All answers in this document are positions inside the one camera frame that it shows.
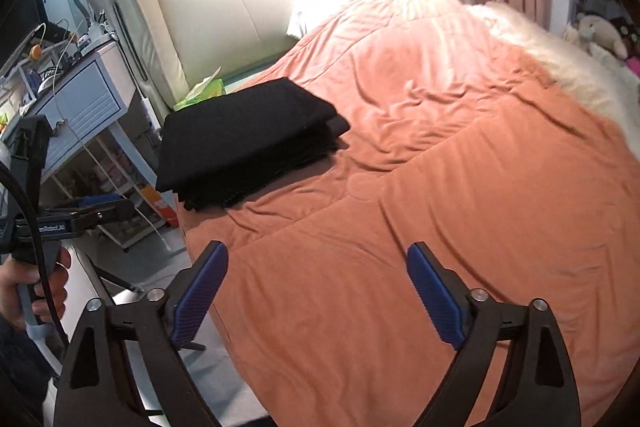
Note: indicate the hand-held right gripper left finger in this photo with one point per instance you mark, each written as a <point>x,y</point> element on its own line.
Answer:
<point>197,302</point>

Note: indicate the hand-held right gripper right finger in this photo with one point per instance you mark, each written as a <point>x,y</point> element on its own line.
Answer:
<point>437,302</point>

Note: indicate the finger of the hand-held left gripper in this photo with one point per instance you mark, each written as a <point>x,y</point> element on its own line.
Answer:
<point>107,214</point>

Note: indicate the folded black pants stack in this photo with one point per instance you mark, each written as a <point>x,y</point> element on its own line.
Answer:
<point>295,147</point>

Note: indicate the person's left hand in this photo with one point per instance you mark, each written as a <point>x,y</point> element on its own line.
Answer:
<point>10,289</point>

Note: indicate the orange box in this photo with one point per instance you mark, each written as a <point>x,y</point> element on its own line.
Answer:
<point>160,207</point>

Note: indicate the bed with peach sheet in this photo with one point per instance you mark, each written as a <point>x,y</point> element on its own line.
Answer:
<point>450,157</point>

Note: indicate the person's grey trouser leg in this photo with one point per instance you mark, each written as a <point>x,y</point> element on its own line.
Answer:
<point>20,372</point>

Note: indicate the green tissue pack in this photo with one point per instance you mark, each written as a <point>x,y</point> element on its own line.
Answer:
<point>205,89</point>

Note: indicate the cream padded bed headboard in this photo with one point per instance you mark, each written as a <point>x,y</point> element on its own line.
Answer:
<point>210,17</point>

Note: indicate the pink plush cloth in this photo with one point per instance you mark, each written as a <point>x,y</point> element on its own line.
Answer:
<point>634,67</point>

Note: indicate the cream plush toy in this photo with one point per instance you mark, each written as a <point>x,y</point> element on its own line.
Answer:
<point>595,32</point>

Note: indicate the black plush toy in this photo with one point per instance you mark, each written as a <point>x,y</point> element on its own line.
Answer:
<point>622,27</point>

